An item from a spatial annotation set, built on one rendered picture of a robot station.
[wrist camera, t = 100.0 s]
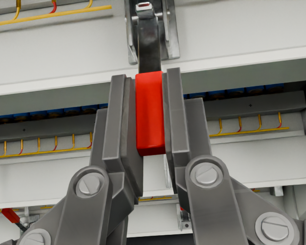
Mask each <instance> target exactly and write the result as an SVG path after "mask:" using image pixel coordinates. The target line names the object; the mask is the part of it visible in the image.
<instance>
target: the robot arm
mask: <svg viewBox="0 0 306 245"><path fill-rule="evenodd" d="M162 92H163V112H164V131H165V149H166V157H167V162H168V167H169V172H170V178H171V183H172V188H173V193H174V194H178V199H179V204H180V207H181V208H183V209H184V210H185V211H186V212H187V213H189V214H190V219H191V225H192V232H193V238H194V244H195V245H306V219H304V220H303V221H302V220H298V219H293V218H291V217H290V216H289V215H288V214H286V213H285V212H284V211H282V210H281V209H279V208H278V207H276V206H275V205H273V204H272V203H270V202H269V201H267V200H266V199H264V198H263V197H261V196H260V195H258V194H257V193H255V192H254V191H252V190H250V189H249V188H247V187H246V186H244V185H243V184H241V183H240V182H238V181H237V180H235V179H234V178H232V177H231V176H230V175H229V172H228V169H227V167H226V165H225V163H224V162H223V161H222V160H221V159H219V158H217V157H215V156H212V150H211V144H210V138H209V133H208V127H207V121H206V116H205V110H204V103H203V98H194V99H185V100H184V98H183V89H182V80H181V72H180V67H177V68H170V69H167V72H165V73H162ZM138 197H143V156H140V155H139V153H138V151H137V148H136V92H135V88H134V84H133V81H132V78H131V77H127V76H126V74H120V75H112V77H111V84H110V92H109V101H108V108H104V109H98V111H97V114H96V120H95V127H94V133H93V140H92V147H91V153H90V160H89V166H86V167H83V168H81V169H80V170H79V171H77V172H76V173H75V174H74V175H73V177H72V178H71V180H70V183H69V185H68V191H67V195H66V196H65V197H64V198H62V199H61V200H60V201H59V202H58V203H57V204H56V205H55V206H53V207H52V208H51V209H50V210H49V211H48V212H47V213H45V214H44V215H43V216H42V217H41V218H40V219H39V220H38V221H36V222H35V223H34V224H33V225H32V226H31V227H30V228H28V229H27V230H26V231H25V232H24V233H23V234H22V235H21V237H20V238H19V239H17V240H13V239H10V240H8V241H6V242H3V243H1V244H0V245H126V239H127V229H128V215H129V214H130V213H131V212H132V211H133V210H134V205H138Z"/></svg>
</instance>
